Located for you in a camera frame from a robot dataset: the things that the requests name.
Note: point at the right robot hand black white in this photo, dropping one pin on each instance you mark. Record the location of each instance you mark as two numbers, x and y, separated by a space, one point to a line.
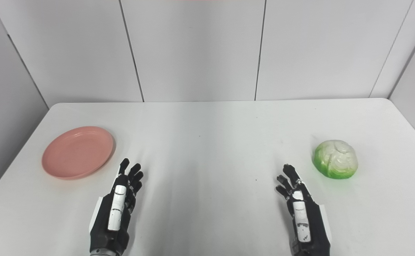
305 220

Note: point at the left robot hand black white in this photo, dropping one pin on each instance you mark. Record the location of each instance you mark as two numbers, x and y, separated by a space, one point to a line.
115 209

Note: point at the pink round plate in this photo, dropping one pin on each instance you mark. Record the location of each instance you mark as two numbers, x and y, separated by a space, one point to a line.
77 152

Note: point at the green white cabbage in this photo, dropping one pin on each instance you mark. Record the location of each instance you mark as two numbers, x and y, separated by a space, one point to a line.
335 158

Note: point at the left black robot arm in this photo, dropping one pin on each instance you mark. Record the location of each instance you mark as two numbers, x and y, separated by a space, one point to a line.
102 253

